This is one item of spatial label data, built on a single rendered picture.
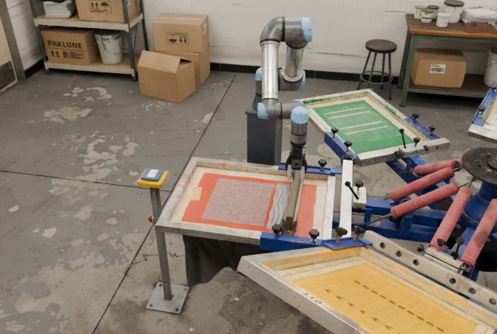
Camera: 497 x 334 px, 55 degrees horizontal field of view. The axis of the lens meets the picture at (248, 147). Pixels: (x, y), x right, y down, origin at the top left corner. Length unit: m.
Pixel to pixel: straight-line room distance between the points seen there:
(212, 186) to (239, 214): 0.27
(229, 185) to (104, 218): 1.65
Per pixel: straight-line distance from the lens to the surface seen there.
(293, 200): 2.24
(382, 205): 2.32
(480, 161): 2.27
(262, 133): 2.73
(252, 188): 2.49
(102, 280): 3.46
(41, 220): 4.09
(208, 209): 2.36
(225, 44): 6.18
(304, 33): 2.28
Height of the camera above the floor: 2.44
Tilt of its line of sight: 32 degrees down
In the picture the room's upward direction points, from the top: straight up
